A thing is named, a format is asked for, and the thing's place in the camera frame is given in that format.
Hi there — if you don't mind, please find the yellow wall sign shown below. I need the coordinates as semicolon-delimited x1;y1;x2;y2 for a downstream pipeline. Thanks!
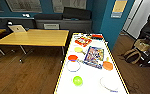
110;0;129;18

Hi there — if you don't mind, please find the orange plastic bowl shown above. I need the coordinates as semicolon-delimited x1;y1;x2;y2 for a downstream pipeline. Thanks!
102;60;115;72

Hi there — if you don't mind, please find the silver laptop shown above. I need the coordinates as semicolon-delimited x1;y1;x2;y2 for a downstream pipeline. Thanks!
8;24;28;33

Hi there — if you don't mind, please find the black red flat case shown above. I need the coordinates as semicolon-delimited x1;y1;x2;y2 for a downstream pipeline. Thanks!
90;33;104;40

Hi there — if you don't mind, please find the blue colourful puzzle box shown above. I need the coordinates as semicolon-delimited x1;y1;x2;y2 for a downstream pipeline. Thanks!
83;45;106;70

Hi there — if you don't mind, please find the green plastic bowl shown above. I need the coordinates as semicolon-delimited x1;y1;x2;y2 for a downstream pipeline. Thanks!
72;75;84;87

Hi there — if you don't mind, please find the dark grey sofa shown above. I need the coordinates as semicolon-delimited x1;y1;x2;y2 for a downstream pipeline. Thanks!
33;6;93;34

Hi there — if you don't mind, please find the yellow plastic bowl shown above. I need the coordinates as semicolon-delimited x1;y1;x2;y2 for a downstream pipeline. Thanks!
74;46;86;55

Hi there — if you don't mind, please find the yellow game table white top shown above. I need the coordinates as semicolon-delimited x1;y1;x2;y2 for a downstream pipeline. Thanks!
53;31;130;94

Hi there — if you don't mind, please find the grey chair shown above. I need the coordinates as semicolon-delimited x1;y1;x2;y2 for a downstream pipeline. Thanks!
43;23;61;30

